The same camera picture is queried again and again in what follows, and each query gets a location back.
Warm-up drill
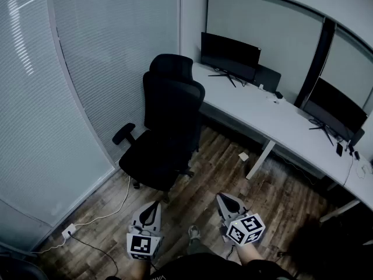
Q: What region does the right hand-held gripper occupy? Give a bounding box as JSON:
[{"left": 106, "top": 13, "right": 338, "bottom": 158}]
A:
[{"left": 216, "top": 193, "right": 266, "bottom": 247}]

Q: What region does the thin white cable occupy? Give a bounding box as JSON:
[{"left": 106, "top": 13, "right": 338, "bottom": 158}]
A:
[{"left": 356, "top": 160, "right": 373, "bottom": 177}]

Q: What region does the black curved monitor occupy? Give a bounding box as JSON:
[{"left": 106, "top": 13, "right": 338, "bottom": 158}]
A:
[
  {"left": 301, "top": 77, "right": 369, "bottom": 147},
  {"left": 200, "top": 31, "right": 262, "bottom": 89}
]

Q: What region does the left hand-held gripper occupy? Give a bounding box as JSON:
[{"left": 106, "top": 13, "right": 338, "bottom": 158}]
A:
[{"left": 126, "top": 201, "right": 164, "bottom": 263}]

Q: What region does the black power cable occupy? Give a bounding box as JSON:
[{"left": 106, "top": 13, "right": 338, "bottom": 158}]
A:
[{"left": 68, "top": 231, "right": 119, "bottom": 276}]

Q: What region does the person's right forearm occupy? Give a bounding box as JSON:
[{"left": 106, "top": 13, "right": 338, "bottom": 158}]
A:
[{"left": 234, "top": 241, "right": 265, "bottom": 267}]

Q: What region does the person's grey trouser leg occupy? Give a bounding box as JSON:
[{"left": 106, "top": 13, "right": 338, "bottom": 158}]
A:
[{"left": 185, "top": 237, "right": 211, "bottom": 256}]

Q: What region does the person's black shirt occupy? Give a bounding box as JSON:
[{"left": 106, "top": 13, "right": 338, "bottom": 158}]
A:
[{"left": 105, "top": 251, "right": 295, "bottom": 280}]

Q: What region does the black rounded furniture piece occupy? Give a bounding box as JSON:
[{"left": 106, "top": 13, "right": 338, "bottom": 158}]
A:
[{"left": 0, "top": 251, "right": 50, "bottom": 280}]

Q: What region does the white roller blind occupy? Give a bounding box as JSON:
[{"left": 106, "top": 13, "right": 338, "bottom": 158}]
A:
[
  {"left": 318, "top": 24, "right": 373, "bottom": 114},
  {"left": 205, "top": 0, "right": 326, "bottom": 99}
]

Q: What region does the white office desk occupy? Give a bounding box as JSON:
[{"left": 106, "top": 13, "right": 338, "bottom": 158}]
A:
[{"left": 191, "top": 62, "right": 373, "bottom": 224}]

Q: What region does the white power cable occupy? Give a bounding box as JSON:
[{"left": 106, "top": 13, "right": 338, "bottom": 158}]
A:
[{"left": 30, "top": 175, "right": 132, "bottom": 255}]

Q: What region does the white power strip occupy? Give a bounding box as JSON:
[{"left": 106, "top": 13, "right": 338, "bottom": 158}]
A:
[{"left": 61, "top": 223, "right": 78, "bottom": 240}]

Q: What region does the black mesh office chair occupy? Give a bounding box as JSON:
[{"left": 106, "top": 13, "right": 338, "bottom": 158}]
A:
[{"left": 111, "top": 53, "right": 206, "bottom": 204}]

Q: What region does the person's left forearm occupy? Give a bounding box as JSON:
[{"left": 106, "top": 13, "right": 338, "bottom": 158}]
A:
[{"left": 127, "top": 258, "right": 153, "bottom": 280}]

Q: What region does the black adapter with cable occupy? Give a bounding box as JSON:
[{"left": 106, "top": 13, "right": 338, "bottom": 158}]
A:
[{"left": 342, "top": 143, "right": 361, "bottom": 188}]

